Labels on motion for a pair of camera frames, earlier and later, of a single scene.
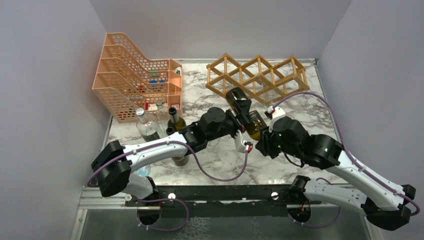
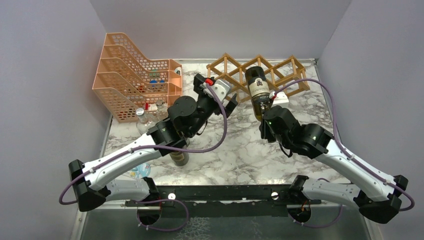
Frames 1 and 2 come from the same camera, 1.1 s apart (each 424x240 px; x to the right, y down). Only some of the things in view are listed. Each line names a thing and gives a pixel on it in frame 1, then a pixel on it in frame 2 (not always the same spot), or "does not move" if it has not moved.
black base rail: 221,201 does not move
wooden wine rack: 257,78 does not move
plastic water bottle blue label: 144,171 does not move
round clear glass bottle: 163,116 does not move
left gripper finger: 243,107 -> 231,106
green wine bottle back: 257,127 -> 259,90
